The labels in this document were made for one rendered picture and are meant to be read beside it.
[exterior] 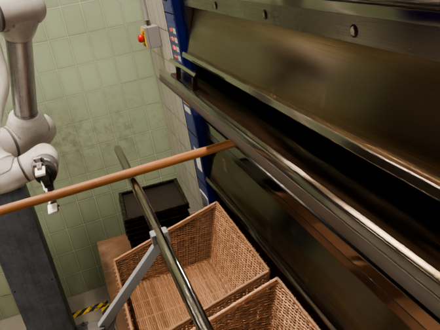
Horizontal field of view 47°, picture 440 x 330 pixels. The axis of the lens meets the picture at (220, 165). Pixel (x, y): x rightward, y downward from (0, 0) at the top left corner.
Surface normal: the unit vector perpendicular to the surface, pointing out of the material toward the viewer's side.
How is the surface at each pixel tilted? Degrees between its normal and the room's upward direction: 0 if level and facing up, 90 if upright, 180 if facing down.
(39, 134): 113
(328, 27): 90
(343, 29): 90
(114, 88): 90
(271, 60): 70
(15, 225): 90
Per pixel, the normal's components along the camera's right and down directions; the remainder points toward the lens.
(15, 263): 0.36, 0.33
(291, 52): -0.93, -0.05
